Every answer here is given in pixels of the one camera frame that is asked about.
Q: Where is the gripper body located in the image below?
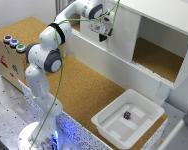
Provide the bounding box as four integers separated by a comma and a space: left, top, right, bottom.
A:
88, 19, 114, 37

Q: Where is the white sliding door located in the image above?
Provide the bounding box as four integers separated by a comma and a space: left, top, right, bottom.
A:
79, 4, 142, 63

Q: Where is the white cabinet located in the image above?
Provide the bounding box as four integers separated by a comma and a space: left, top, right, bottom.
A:
64, 0, 188, 108

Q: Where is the green button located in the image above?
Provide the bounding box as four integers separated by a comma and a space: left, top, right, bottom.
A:
15, 43, 27, 54

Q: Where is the blue button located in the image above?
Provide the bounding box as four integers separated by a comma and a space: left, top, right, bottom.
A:
9, 38, 20, 49

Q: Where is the purple block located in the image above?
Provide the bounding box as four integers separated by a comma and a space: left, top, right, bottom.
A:
123, 112, 132, 120

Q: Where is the red button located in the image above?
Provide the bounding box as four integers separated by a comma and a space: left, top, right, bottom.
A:
2, 34, 13, 45

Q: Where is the white plastic box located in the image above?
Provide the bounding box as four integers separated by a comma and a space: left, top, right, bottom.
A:
90, 88, 166, 150

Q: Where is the green cable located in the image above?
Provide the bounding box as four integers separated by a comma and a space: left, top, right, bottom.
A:
28, 0, 122, 150

